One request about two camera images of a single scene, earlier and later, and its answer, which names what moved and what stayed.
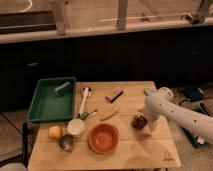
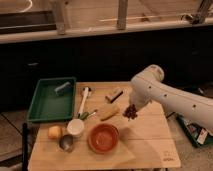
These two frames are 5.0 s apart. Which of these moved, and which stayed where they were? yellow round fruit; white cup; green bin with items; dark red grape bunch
Moved: dark red grape bunch
Stayed: green bin with items; yellow round fruit; white cup
